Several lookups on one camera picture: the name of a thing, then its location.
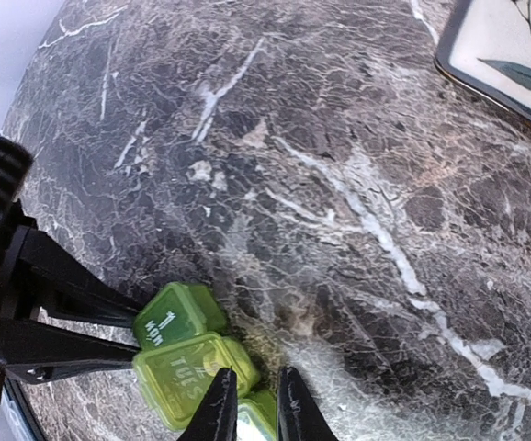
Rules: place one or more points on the green pill organizer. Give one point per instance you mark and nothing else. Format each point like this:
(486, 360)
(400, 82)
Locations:
(183, 346)

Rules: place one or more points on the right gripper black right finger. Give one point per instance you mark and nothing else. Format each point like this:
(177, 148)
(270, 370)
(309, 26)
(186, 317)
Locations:
(298, 416)

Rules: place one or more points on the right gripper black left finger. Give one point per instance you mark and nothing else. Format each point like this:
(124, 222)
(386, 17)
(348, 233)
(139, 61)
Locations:
(216, 417)

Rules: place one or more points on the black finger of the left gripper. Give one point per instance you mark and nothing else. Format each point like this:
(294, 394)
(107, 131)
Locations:
(67, 290)
(35, 353)

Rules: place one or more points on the floral square ceramic plate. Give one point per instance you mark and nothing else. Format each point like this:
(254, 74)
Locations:
(486, 47)

